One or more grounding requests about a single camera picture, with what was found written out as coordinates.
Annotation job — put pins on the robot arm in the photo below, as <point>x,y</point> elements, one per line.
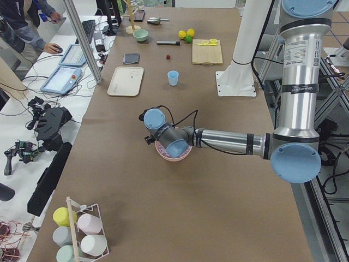
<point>292,146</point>

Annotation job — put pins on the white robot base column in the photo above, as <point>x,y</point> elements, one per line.
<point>238,79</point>

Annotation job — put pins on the pile of clear ice cubes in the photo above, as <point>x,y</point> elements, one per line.
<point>163,151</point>

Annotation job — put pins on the light blue plastic cup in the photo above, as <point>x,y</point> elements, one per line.
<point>173,77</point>

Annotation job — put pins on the steel ice scoop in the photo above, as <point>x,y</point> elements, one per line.
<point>156,20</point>

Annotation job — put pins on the pink plastic cup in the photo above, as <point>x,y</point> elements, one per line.
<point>89,224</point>

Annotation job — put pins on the white plastic cup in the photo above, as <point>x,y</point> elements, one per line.
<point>94,245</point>

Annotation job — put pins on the yellow plastic cup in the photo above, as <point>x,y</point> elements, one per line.
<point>61,217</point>

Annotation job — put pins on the grey plastic cup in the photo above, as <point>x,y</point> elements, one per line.
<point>62,236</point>

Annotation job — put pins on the light green plastic cup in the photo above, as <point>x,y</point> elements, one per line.
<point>65,254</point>

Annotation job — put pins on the cream serving tray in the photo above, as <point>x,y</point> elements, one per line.
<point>126,81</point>

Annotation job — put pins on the wooden cutting board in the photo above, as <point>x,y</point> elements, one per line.
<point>206,55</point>

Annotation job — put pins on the grey folded cloth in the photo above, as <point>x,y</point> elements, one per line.
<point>131,58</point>

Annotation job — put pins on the green lime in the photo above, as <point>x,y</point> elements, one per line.
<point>188,39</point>

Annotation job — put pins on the lower whole yellow lemon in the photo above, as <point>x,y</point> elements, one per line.
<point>182,34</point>

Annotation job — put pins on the whole yellow lemon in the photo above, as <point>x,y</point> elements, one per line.
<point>182,34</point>
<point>190,32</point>

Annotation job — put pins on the upper whole yellow lemon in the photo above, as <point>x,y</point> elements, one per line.
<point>190,32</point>

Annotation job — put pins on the light green bowl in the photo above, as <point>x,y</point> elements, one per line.
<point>141,35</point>

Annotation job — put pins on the wooden glass stand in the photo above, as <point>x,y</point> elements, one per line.
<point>132,28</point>

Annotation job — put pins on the near teach pendant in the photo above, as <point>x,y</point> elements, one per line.
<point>62,80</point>

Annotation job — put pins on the teach pendant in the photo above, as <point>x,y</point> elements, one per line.
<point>73,57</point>
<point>62,80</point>

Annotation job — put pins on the far teach pendant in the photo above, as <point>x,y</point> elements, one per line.
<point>73,57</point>

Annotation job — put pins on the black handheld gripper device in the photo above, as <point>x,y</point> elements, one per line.
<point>49,125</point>

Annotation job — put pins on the black keyboard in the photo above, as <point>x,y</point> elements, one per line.
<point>88,27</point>

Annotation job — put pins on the black long bar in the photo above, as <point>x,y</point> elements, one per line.
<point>48,181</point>

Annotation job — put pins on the black monitor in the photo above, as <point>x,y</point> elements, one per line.
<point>104,6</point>

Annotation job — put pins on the person at desk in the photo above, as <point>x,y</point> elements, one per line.
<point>19,27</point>

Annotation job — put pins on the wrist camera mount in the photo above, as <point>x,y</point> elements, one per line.
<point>149,139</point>

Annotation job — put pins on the white wire cup rack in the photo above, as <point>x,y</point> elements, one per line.
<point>93,209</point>

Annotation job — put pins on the wooden rack handle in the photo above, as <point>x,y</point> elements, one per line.
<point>77,257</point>

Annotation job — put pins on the aluminium frame post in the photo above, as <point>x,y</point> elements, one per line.
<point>81,36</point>

